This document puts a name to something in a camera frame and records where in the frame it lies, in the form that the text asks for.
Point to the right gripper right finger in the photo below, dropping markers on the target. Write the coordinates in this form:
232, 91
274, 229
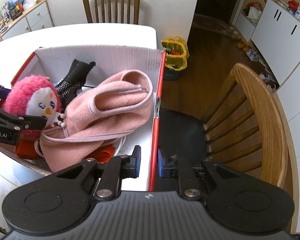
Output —
179, 168

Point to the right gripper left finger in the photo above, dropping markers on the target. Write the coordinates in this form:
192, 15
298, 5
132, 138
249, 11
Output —
112, 173

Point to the red cloth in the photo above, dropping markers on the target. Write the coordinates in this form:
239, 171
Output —
30, 149

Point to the pink plush owl toy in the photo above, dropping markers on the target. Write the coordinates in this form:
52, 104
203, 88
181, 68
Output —
36, 96

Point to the black mesh dotted fabric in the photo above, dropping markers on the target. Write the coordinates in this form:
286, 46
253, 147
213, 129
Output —
73, 81

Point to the pink fleece garment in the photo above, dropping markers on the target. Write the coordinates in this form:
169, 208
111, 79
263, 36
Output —
97, 117

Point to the red cardboard shoe box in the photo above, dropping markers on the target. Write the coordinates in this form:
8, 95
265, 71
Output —
54, 63

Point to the wooden chair at right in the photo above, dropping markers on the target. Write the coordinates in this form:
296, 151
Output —
242, 129

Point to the wooden chair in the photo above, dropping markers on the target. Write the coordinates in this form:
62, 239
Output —
242, 129
112, 11

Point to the white wooden sideboard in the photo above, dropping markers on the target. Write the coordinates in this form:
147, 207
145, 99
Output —
17, 19

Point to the yellow bag trash bin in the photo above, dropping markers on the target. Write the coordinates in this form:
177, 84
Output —
177, 54

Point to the wooden chair at back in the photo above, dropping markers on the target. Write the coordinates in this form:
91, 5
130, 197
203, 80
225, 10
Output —
112, 11

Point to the white wall cabinet unit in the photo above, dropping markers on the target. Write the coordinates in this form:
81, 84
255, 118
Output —
276, 35

